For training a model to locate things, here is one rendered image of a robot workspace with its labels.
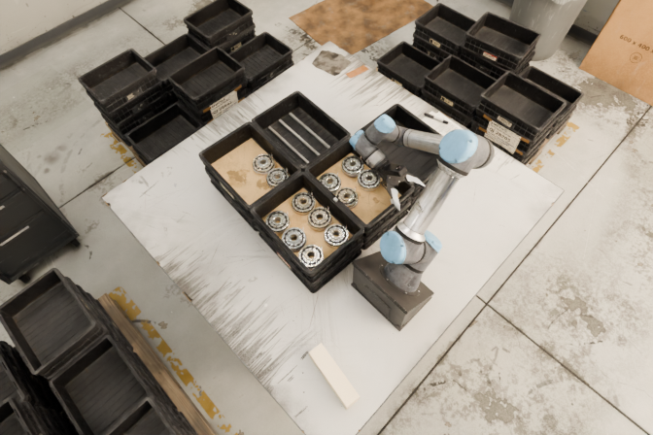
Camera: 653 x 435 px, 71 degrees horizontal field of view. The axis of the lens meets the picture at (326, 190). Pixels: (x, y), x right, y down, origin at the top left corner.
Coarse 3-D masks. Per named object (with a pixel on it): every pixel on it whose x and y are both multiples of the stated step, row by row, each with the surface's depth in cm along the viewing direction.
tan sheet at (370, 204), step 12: (336, 168) 213; (348, 180) 209; (360, 192) 205; (372, 192) 205; (384, 192) 205; (360, 204) 202; (372, 204) 202; (384, 204) 202; (360, 216) 199; (372, 216) 199
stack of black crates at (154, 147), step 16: (160, 112) 298; (176, 112) 306; (144, 128) 295; (160, 128) 304; (176, 128) 304; (192, 128) 303; (144, 144) 297; (160, 144) 297; (176, 144) 283; (144, 160) 303
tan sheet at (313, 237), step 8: (296, 192) 206; (288, 200) 204; (280, 208) 202; (288, 208) 202; (296, 216) 200; (304, 216) 200; (296, 224) 197; (304, 224) 197; (304, 232) 195; (312, 232) 195; (320, 232) 195; (312, 240) 193; (320, 240) 193; (328, 248) 191; (312, 256) 189
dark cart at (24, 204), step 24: (0, 144) 268; (0, 168) 216; (24, 168) 288; (0, 192) 225; (24, 192) 235; (0, 216) 233; (24, 216) 243; (48, 216) 254; (0, 240) 240; (24, 240) 253; (48, 240) 264; (72, 240) 279; (0, 264) 250; (24, 264) 263
